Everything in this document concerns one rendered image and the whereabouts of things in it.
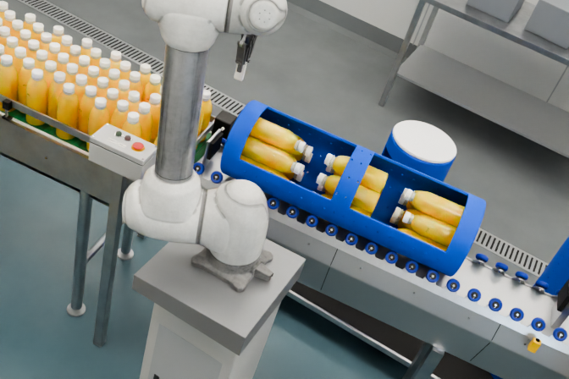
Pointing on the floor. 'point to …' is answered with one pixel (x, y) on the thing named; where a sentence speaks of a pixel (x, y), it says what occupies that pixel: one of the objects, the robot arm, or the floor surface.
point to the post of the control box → (109, 257)
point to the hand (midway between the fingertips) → (240, 70)
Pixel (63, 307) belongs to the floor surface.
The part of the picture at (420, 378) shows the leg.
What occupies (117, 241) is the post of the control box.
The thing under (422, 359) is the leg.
